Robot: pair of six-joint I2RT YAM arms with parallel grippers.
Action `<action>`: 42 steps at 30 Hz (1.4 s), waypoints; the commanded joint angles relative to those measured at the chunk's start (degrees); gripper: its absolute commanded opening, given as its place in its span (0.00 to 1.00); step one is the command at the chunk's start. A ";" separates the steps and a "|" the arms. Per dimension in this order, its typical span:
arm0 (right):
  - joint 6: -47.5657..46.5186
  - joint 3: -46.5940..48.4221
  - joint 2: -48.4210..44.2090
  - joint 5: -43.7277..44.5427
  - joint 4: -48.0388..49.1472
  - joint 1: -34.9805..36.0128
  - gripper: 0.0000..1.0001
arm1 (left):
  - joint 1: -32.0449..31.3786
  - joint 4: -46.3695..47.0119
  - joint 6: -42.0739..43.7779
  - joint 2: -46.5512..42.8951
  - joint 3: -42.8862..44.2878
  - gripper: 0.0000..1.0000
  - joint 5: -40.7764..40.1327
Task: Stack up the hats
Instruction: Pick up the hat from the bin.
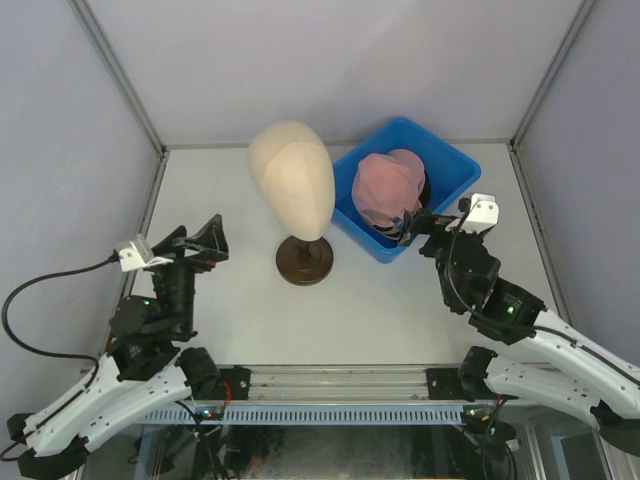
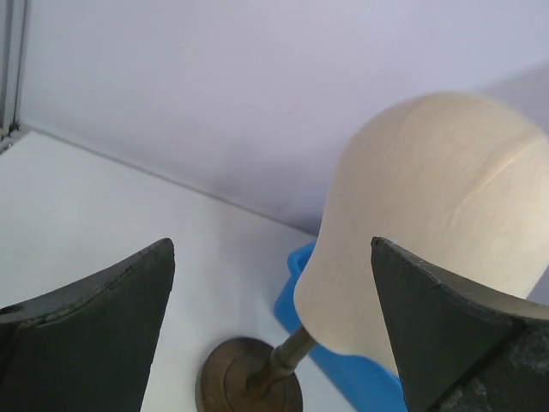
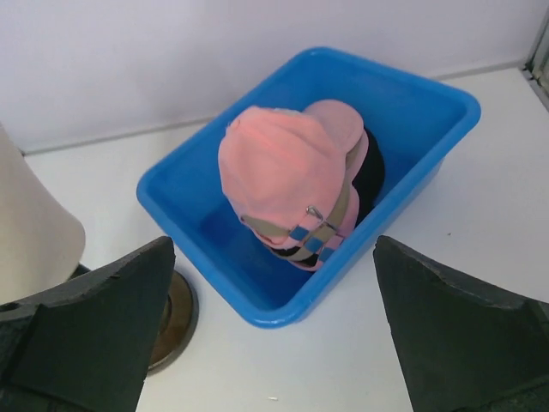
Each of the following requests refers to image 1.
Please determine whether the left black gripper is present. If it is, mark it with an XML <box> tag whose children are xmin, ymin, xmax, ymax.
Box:
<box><xmin>148</xmin><ymin>215</ymin><xmax>230</xmax><ymax>337</ymax></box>

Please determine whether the pink baseball cap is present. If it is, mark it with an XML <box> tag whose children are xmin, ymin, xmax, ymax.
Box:
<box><xmin>351</xmin><ymin>149</ymin><xmax>427</xmax><ymax>230</ymax></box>

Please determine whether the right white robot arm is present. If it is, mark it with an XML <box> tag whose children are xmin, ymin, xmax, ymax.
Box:
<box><xmin>400</xmin><ymin>201</ymin><xmax>639</xmax><ymax>456</ymax></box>

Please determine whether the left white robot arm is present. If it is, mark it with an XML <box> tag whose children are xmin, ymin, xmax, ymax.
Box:
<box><xmin>1</xmin><ymin>214</ymin><xmax>229</xmax><ymax>479</ymax></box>

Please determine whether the blue plastic bin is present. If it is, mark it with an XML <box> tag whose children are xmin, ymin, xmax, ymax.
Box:
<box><xmin>332</xmin><ymin>117</ymin><xmax>482</xmax><ymax>264</ymax></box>

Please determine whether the dark round wooden stand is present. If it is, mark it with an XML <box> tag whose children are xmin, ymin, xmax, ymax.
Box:
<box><xmin>275</xmin><ymin>236</ymin><xmax>334</xmax><ymax>286</ymax></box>

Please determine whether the beige mannequin head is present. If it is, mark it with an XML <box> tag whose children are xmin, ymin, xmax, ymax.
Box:
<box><xmin>248</xmin><ymin>121</ymin><xmax>335</xmax><ymax>242</ymax></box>

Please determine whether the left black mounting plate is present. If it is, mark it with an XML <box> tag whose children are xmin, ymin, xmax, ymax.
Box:
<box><xmin>192</xmin><ymin>366</ymin><xmax>251</xmax><ymax>401</ymax></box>

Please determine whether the black mounting plate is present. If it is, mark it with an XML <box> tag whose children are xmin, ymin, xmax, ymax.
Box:
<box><xmin>192</xmin><ymin>366</ymin><xmax>251</xmax><ymax>401</ymax></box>
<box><xmin>425</xmin><ymin>367</ymin><xmax>497</xmax><ymax>402</ymax></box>

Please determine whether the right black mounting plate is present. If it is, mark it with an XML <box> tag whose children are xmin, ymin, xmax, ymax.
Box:
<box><xmin>425</xmin><ymin>367</ymin><xmax>497</xmax><ymax>402</ymax></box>

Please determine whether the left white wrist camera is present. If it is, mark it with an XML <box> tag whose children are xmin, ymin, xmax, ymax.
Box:
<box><xmin>115</xmin><ymin>235</ymin><xmax>172</xmax><ymax>272</ymax></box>

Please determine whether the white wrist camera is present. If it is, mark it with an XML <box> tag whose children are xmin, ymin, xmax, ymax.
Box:
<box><xmin>115</xmin><ymin>235</ymin><xmax>172</xmax><ymax>272</ymax></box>
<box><xmin>445</xmin><ymin>193</ymin><xmax>499</xmax><ymax>234</ymax></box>

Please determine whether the left black camera cable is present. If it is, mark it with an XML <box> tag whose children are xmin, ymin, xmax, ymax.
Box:
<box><xmin>1</xmin><ymin>255</ymin><xmax>119</xmax><ymax>391</ymax></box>

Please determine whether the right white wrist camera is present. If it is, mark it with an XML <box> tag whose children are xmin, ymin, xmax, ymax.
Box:
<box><xmin>445</xmin><ymin>193</ymin><xmax>499</xmax><ymax>234</ymax></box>

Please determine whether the aluminium mounting rail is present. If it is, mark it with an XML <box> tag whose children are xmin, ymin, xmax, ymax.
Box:
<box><xmin>79</xmin><ymin>363</ymin><xmax>566</xmax><ymax>402</ymax></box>

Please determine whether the perforated grey cable duct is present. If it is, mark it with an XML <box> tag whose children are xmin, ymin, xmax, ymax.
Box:
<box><xmin>139</xmin><ymin>404</ymin><xmax>464</xmax><ymax>426</ymax></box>

